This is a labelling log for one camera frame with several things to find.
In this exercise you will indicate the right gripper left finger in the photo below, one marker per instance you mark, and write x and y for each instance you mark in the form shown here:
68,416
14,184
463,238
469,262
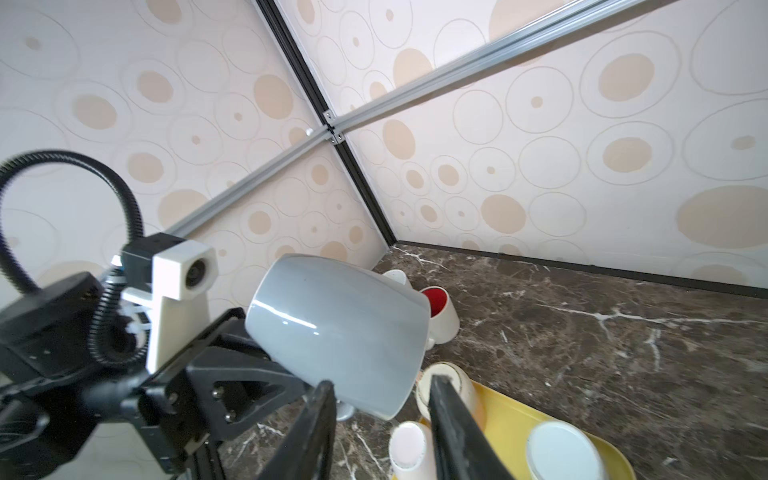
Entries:
307,450

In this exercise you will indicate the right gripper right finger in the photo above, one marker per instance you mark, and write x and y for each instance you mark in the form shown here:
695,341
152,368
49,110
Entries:
461,449

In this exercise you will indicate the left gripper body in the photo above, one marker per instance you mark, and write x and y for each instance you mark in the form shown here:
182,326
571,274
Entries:
220,385

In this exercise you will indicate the pink mug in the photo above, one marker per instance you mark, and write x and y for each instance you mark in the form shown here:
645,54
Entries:
411,452

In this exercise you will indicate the grey mug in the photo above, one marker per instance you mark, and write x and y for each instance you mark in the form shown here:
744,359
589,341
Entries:
324,319

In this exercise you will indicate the white mug red inside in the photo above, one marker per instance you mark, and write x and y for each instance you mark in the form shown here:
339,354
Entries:
444,323

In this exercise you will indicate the white speckled mug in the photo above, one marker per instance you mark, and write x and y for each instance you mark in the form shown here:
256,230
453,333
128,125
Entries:
398,276

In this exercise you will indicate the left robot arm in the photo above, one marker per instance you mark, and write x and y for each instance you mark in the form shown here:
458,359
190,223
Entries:
138,346

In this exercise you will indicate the cream and peach mug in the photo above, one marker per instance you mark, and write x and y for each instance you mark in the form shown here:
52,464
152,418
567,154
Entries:
461,383

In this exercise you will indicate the black mug white base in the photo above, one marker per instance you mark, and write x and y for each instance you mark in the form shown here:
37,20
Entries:
558,450

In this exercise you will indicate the left slanted aluminium rail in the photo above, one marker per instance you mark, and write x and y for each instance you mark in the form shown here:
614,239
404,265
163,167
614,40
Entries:
231,195

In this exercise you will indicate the horizontal aluminium rail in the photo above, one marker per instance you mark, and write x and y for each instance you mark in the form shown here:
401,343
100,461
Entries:
556,24

